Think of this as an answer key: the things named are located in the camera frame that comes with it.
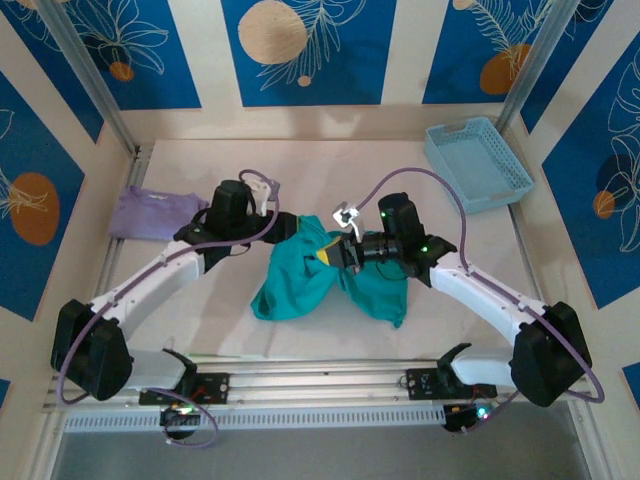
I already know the teal t-shirt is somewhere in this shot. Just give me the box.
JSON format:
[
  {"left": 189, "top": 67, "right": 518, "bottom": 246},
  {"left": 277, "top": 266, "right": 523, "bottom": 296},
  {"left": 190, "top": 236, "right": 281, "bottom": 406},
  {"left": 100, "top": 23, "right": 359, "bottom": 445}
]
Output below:
[{"left": 249, "top": 213, "right": 409, "bottom": 330}]

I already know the folded purple t-shirt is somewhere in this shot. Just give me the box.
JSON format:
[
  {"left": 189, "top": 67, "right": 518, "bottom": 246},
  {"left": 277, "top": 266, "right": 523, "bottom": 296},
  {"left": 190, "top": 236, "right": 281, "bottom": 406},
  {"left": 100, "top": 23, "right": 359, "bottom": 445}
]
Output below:
[{"left": 108, "top": 185, "right": 210, "bottom": 242}]

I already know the light blue plastic basket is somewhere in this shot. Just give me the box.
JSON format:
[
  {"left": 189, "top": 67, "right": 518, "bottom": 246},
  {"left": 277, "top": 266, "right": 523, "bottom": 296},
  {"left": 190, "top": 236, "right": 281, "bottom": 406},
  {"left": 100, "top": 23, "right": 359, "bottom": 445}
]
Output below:
[{"left": 424, "top": 116, "right": 536, "bottom": 216}]

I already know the black controller board with LED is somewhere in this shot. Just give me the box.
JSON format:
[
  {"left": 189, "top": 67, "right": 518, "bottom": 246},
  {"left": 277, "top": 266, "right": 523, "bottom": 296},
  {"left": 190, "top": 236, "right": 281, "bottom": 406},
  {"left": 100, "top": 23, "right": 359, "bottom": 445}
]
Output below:
[
  {"left": 442, "top": 399, "right": 501, "bottom": 434},
  {"left": 158, "top": 404, "right": 202, "bottom": 441}
]

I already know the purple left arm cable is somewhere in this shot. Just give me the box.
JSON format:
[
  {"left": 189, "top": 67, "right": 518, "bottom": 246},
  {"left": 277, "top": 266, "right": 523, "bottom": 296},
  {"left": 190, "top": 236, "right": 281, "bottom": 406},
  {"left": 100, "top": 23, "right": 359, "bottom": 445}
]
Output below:
[{"left": 54, "top": 168, "right": 281, "bottom": 450}]

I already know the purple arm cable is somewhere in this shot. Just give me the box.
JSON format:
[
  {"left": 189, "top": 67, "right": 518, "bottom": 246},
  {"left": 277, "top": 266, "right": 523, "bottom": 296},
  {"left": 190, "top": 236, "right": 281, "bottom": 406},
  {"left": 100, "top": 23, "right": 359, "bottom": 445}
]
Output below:
[
  {"left": 54, "top": 168, "right": 281, "bottom": 450},
  {"left": 357, "top": 167, "right": 606, "bottom": 436}
]

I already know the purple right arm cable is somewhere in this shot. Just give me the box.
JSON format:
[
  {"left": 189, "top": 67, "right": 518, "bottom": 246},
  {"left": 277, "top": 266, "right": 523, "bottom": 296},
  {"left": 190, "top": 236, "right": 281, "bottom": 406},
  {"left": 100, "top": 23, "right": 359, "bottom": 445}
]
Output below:
[{"left": 357, "top": 167, "right": 606, "bottom": 436}]

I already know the long aluminium base rail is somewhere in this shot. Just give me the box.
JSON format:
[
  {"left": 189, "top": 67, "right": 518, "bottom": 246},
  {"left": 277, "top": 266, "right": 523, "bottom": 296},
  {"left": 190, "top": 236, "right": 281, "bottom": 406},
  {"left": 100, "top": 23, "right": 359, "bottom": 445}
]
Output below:
[{"left": 42, "top": 357, "right": 599, "bottom": 414}]

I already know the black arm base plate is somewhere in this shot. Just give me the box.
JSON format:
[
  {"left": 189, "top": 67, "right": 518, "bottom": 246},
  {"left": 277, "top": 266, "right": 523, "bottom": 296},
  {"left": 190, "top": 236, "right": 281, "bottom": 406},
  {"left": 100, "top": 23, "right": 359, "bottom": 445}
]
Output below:
[
  {"left": 138, "top": 372, "right": 231, "bottom": 406},
  {"left": 405, "top": 367, "right": 499, "bottom": 401}
]

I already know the white slotted cable duct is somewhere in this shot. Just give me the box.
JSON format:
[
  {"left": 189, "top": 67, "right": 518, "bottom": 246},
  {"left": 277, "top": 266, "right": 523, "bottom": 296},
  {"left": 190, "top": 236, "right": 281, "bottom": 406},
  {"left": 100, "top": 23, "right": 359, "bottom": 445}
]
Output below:
[{"left": 63, "top": 403, "right": 447, "bottom": 434}]

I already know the aluminium frame post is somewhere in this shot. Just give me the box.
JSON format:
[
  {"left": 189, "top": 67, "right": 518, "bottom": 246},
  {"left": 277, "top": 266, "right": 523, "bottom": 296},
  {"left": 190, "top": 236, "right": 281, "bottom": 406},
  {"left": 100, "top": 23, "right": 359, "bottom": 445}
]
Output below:
[
  {"left": 37, "top": 0, "right": 140, "bottom": 157},
  {"left": 497, "top": 0, "right": 576, "bottom": 134}
]

